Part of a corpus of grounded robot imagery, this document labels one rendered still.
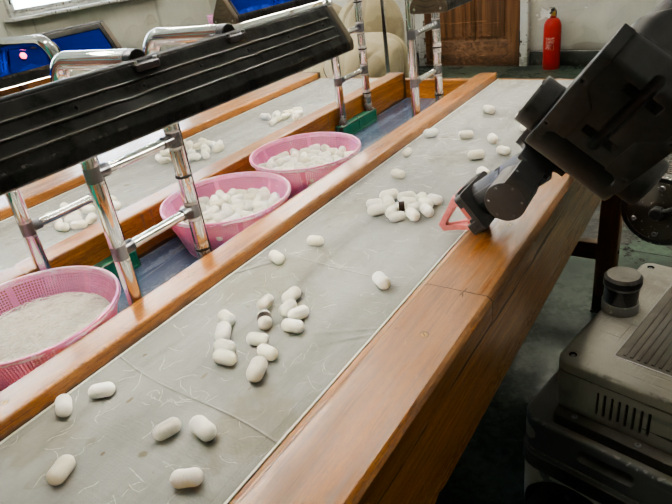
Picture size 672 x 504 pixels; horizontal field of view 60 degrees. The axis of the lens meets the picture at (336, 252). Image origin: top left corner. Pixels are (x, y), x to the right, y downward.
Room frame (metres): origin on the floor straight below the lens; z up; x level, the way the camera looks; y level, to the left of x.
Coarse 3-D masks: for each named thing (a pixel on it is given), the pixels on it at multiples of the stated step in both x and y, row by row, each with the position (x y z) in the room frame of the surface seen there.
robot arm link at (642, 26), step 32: (640, 32) 0.36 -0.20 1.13; (608, 64) 0.35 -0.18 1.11; (640, 64) 0.35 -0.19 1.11; (576, 96) 0.38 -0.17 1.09; (608, 96) 0.36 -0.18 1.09; (640, 96) 0.35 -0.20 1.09; (544, 128) 0.40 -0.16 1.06; (576, 128) 0.38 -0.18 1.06; (608, 128) 0.38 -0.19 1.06; (640, 128) 0.35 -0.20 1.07; (576, 160) 0.40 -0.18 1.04; (608, 160) 0.38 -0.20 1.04; (640, 160) 0.36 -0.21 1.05; (608, 192) 0.39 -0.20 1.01
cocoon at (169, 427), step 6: (168, 420) 0.50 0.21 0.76; (174, 420) 0.50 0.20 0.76; (156, 426) 0.49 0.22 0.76; (162, 426) 0.49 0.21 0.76; (168, 426) 0.49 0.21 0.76; (174, 426) 0.49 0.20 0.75; (180, 426) 0.50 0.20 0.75; (156, 432) 0.48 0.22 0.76; (162, 432) 0.48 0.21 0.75; (168, 432) 0.49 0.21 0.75; (174, 432) 0.49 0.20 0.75; (156, 438) 0.48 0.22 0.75; (162, 438) 0.48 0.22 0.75
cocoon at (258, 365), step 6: (252, 360) 0.58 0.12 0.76; (258, 360) 0.58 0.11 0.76; (264, 360) 0.58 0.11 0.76; (252, 366) 0.57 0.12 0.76; (258, 366) 0.57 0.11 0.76; (264, 366) 0.57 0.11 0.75; (246, 372) 0.56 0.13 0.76; (252, 372) 0.56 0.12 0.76; (258, 372) 0.56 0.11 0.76; (264, 372) 0.57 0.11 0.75; (252, 378) 0.55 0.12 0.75; (258, 378) 0.56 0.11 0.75
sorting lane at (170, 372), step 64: (448, 128) 1.44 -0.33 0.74; (512, 128) 1.37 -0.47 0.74; (448, 192) 1.04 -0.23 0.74; (256, 256) 0.89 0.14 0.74; (320, 256) 0.86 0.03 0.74; (384, 256) 0.83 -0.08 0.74; (192, 320) 0.72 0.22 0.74; (256, 320) 0.70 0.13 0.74; (320, 320) 0.67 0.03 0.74; (384, 320) 0.65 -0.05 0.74; (128, 384) 0.59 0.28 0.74; (192, 384) 0.58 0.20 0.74; (256, 384) 0.56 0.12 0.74; (320, 384) 0.54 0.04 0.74; (0, 448) 0.51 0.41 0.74; (64, 448) 0.50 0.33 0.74; (128, 448) 0.48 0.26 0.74; (192, 448) 0.47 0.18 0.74; (256, 448) 0.46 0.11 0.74
